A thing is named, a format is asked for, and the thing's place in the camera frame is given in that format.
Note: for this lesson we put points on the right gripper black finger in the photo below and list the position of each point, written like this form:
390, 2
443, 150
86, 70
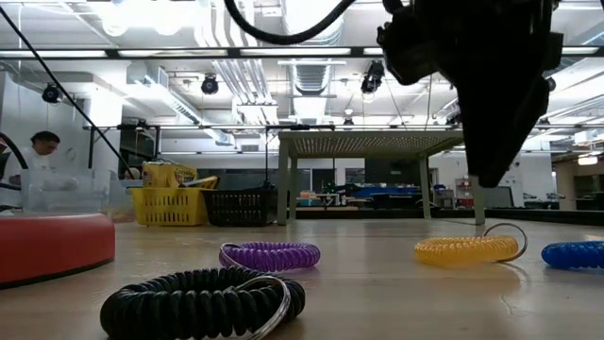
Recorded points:
531, 108
486, 132

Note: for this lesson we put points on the black plastic basket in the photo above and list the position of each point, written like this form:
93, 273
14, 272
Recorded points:
238, 208

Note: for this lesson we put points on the large Crayola crayon box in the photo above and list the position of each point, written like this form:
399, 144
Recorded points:
165, 175

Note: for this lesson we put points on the yellow plastic basket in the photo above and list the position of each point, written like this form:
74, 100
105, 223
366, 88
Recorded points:
170, 208

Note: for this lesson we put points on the clear plastic bin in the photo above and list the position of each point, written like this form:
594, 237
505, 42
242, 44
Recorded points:
71, 193

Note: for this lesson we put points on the red desk lamp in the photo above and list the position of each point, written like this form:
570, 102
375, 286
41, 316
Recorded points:
52, 245

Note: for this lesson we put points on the white square pillar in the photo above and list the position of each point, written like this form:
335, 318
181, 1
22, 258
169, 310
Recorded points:
512, 184

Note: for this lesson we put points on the grey mesh chair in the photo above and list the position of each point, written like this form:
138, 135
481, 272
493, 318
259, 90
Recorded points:
500, 197

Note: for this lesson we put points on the black ceiling spotlight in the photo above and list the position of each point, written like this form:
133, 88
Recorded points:
52, 93
373, 78
210, 85

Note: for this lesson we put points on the blue background table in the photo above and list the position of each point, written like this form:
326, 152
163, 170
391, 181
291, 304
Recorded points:
384, 191

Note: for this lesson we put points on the green perforated metal shelf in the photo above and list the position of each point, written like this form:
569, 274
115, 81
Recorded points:
368, 141

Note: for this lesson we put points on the black overhead rig beam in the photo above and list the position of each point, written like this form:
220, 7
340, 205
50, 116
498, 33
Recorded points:
189, 52

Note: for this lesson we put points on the person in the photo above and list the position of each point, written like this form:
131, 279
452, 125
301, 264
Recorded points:
35, 156

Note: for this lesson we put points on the silver ventilation duct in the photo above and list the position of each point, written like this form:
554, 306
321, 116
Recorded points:
311, 75

